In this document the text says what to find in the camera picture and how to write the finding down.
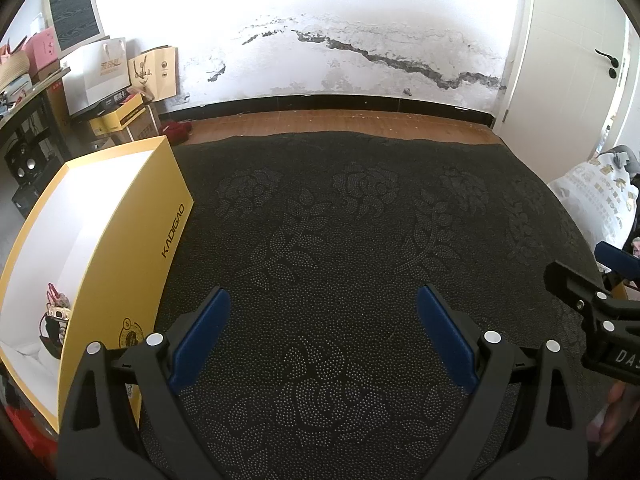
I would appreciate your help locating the white paper gift bag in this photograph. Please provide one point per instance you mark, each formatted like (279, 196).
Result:
(97, 71)

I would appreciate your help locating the black metal shelf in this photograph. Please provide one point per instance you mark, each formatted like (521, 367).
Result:
(33, 120)

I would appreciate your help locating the black door handle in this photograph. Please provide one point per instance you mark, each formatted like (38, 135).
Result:
(614, 63)

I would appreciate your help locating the pink gift box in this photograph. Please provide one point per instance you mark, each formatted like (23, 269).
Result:
(42, 54)

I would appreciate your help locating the white door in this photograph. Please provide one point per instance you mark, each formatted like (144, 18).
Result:
(563, 107)

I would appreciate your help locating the black speaker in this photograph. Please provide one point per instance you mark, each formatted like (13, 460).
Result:
(25, 161)

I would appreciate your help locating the black patterned table mat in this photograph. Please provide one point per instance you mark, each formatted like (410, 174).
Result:
(322, 240)

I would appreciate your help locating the red cloth on floor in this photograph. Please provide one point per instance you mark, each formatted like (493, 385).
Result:
(176, 132)

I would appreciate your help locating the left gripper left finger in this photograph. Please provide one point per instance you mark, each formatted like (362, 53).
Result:
(99, 438)

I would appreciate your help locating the small yellow flat box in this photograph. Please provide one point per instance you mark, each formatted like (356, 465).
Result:
(118, 119)

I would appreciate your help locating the yellow cardboard storage box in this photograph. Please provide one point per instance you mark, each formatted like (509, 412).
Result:
(90, 264)

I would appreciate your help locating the white printed plastic bag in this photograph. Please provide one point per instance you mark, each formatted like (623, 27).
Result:
(600, 197)

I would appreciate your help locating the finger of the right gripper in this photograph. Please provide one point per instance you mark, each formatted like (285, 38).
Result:
(617, 260)
(579, 293)

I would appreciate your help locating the person's right hand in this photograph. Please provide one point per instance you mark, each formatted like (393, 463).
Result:
(623, 404)

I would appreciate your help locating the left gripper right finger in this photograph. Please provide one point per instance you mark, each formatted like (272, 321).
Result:
(543, 440)

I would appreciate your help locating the white framed monitor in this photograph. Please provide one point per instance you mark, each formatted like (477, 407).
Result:
(75, 23)

